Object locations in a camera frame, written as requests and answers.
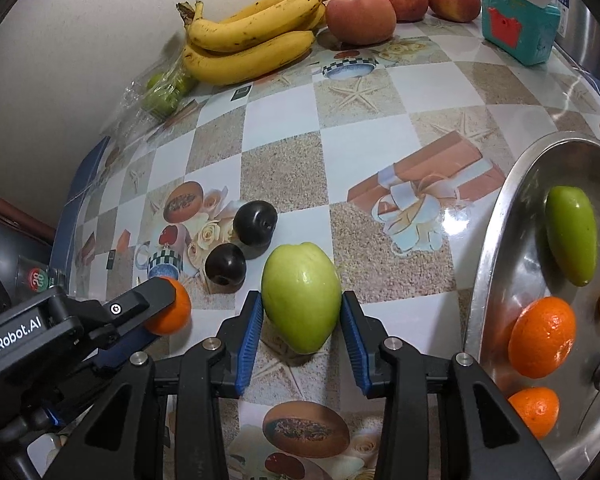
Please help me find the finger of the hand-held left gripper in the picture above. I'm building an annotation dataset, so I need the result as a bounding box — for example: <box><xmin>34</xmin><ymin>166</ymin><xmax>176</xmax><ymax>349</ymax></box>
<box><xmin>82</xmin><ymin>276</ymin><xmax>178</xmax><ymax>347</ymax></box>
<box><xmin>96</xmin><ymin>331</ymin><xmax>157</xmax><ymax>375</ymax></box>

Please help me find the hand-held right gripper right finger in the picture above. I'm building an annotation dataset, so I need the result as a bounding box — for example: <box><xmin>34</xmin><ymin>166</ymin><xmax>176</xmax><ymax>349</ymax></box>
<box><xmin>341</xmin><ymin>290</ymin><xmax>563</xmax><ymax>480</ymax></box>

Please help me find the slim green fruit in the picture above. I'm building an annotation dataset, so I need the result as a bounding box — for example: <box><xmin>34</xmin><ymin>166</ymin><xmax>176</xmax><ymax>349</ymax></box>
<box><xmin>545</xmin><ymin>185</ymin><xmax>598</xmax><ymax>287</ymax></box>

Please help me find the clear plastic fruit container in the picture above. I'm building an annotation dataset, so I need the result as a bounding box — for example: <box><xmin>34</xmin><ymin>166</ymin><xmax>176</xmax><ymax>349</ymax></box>
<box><xmin>105</xmin><ymin>52</ymin><xmax>201</xmax><ymax>138</ymax></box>

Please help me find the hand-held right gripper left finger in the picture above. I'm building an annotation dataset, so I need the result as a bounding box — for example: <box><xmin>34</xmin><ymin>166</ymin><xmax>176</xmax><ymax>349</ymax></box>
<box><xmin>45</xmin><ymin>290</ymin><xmax>265</xmax><ymax>480</ymax></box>

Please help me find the blue white carton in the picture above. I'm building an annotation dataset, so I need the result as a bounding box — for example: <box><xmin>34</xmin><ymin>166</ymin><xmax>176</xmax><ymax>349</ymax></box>
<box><xmin>555</xmin><ymin>0</ymin><xmax>577</xmax><ymax>38</ymax></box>

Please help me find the small green fruit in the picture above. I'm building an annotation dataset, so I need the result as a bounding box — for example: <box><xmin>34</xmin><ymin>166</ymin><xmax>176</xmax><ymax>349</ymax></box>
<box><xmin>145</xmin><ymin>77</ymin><xmax>183</xmax><ymax>113</ymax></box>
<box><xmin>172</xmin><ymin>72</ymin><xmax>198</xmax><ymax>96</ymax></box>

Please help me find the stainless steel pot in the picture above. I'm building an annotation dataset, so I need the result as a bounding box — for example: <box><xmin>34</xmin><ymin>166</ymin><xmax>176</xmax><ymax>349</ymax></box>
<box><xmin>555</xmin><ymin>0</ymin><xmax>600</xmax><ymax>91</ymax></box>

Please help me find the checkered printed tablecloth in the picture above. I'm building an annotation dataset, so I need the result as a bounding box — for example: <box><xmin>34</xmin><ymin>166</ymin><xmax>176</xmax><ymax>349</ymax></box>
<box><xmin>50</xmin><ymin>0</ymin><xmax>600</xmax><ymax>480</ymax></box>

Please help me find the orange tangerine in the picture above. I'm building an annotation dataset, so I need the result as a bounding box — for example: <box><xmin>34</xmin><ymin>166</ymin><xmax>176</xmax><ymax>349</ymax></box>
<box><xmin>507</xmin><ymin>296</ymin><xmax>577</xmax><ymax>380</ymax></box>
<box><xmin>507</xmin><ymin>386</ymin><xmax>562</xmax><ymax>440</ymax></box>
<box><xmin>142</xmin><ymin>276</ymin><xmax>192</xmax><ymax>336</ymax></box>

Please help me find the round stainless steel tray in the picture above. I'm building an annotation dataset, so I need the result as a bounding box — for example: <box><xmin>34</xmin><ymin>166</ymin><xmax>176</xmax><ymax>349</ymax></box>
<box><xmin>462</xmin><ymin>131</ymin><xmax>600</xmax><ymax>471</ymax></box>

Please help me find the dark purple plum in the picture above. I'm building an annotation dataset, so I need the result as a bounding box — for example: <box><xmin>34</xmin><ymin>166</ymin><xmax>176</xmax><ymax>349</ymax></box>
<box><xmin>232</xmin><ymin>200</ymin><xmax>279</xmax><ymax>248</ymax></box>
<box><xmin>204</xmin><ymin>243</ymin><xmax>247</xmax><ymax>291</ymax></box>

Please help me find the glass mug with round label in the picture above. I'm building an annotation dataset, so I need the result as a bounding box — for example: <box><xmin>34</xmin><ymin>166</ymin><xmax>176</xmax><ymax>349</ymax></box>
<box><xmin>17</xmin><ymin>256</ymin><xmax>71</xmax><ymax>293</ymax></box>

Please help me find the large light green fruit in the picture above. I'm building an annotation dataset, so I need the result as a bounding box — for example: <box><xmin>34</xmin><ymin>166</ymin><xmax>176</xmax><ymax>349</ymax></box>
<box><xmin>261</xmin><ymin>241</ymin><xmax>342</xmax><ymax>356</ymax></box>

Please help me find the teal toy box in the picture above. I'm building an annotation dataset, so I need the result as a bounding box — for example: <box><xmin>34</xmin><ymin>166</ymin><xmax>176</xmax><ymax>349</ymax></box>
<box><xmin>479</xmin><ymin>0</ymin><xmax>561</xmax><ymax>67</ymax></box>

